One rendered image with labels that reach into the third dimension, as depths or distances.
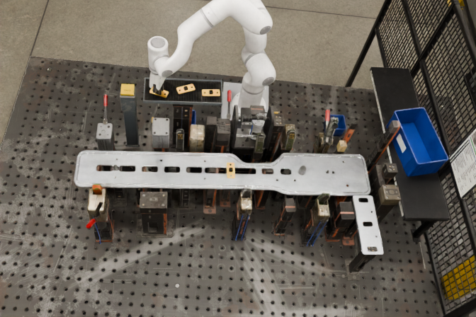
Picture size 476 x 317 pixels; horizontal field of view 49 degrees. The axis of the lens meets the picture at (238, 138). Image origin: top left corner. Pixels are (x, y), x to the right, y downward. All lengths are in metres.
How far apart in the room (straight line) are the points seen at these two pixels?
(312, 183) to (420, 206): 0.51
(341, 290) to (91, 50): 2.62
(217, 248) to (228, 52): 2.03
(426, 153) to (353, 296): 0.79
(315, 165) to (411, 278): 0.75
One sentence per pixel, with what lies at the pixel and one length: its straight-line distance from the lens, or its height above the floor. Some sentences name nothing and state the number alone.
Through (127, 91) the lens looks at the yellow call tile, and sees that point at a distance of 2.51.
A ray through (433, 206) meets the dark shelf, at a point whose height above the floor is 1.03.
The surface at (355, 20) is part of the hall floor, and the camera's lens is 4.76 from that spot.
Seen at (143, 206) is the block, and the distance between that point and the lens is 2.35.
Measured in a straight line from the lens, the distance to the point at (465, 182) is 2.53.
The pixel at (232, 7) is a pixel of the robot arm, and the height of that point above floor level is 1.65.
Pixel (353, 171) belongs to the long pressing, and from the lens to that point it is 2.61.
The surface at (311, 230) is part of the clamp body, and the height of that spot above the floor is 0.85.
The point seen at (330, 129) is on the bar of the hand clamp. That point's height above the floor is 1.14.
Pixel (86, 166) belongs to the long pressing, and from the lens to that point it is 2.50.
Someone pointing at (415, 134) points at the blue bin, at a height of 1.03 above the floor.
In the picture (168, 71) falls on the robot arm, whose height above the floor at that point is 1.45.
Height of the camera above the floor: 3.16
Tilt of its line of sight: 57 degrees down
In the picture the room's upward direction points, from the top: 12 degrees clockwise
